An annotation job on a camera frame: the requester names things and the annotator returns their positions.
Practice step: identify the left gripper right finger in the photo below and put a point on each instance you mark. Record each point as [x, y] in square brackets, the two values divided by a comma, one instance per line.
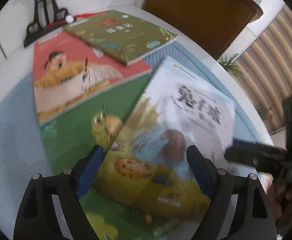
[252, 218]

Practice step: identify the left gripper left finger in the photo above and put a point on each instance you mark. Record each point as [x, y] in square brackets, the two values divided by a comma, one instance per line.
[37, 219]

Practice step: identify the white rabbit slope book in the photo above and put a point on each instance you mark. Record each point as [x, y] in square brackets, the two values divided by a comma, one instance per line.
[146, 166]

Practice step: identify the person right hand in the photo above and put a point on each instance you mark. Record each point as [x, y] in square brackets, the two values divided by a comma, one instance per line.
[280, 200]

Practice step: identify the green frog cover book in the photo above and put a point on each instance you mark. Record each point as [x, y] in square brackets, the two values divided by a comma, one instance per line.
[69, 138]

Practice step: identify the potted green plant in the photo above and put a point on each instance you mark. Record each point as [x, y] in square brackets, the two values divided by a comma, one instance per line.
[229, 65]

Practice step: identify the pink scholar cover book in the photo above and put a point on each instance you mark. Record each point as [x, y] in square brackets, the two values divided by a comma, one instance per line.
[67, 71]

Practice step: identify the dark wooden cabinet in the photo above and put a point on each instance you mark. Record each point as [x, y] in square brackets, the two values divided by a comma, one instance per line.
[212, 24]

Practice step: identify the red tassel with bead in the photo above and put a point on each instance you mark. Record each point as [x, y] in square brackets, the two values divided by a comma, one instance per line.
[70, 18]

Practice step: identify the olive green insect book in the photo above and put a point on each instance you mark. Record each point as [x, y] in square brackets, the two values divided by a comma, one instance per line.
[123, 37]

